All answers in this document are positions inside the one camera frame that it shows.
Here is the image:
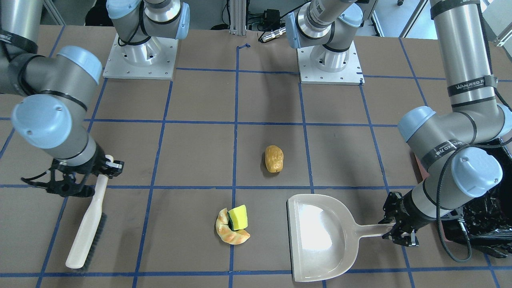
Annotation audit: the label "toy potato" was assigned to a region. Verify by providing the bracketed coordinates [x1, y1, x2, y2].
[264, 145, 284, 173]

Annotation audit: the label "aluminium frame post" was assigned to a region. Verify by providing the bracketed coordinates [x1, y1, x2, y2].
[228, 0, 247, 37]

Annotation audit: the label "beige plastic dustpan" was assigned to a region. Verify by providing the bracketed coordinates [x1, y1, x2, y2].
[287, 194, 393, 282]

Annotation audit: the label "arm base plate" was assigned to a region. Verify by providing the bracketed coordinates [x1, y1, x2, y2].
[103, 36, 179, 80]
[296, 42, 365, 85]

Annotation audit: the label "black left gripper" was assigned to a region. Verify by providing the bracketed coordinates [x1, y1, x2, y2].
[379, 192, 424, 247]

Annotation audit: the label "silver metal connector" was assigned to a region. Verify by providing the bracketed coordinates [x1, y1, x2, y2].
[258, 27, 286, 43]

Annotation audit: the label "yellow green sponge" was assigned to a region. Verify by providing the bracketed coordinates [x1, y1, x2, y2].
[227, 204, 248, 231]

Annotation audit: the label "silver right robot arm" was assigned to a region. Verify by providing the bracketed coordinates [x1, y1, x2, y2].
[1, 0, 190, 198]

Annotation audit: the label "white hand brush dark bristles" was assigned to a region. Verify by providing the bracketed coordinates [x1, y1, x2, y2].
[65, 172, 108, 270]

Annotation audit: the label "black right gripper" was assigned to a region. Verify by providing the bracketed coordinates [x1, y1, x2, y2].
[21, 154, 124, 198]

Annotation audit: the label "bin with black bag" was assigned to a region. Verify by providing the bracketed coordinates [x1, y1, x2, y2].
[434, 138, 511, 263]

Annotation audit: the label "toy croissant bread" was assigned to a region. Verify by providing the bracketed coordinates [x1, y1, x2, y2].
[215, 208, 251, 245]

